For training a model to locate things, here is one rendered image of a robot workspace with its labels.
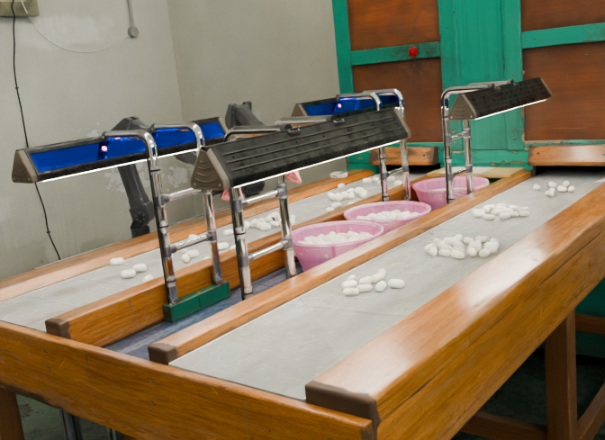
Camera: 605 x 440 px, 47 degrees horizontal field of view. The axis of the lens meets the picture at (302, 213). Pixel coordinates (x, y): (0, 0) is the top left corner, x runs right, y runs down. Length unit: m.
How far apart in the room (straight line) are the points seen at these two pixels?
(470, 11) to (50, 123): 2.40
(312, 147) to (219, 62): 3.23
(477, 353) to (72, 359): 0.77
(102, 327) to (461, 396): 0.77
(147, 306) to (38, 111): 2.59
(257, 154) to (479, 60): 1.69
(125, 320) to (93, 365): 0.23
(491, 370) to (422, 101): 1.70
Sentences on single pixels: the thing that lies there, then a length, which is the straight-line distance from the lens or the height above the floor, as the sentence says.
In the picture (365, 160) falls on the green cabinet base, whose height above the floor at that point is 0.80.
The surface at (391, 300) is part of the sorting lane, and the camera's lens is 1.45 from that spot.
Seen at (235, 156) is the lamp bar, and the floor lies 1.09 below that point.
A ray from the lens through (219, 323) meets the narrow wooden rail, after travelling 1.35.
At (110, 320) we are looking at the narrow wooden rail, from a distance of 1.59.
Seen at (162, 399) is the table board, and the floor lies 0.68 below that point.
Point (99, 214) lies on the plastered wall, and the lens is 4.35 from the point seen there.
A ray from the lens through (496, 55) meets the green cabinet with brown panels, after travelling 2.76.
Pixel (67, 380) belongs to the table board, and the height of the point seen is 0.66.
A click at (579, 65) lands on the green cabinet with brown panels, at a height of 1.14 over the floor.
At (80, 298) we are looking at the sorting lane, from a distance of 1.76.
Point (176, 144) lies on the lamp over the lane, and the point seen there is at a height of 1.06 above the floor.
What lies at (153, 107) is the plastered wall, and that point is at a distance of 4.63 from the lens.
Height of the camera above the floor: 1.22
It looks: 12 degrees down
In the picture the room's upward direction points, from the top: 6 degrees counter-clockwise
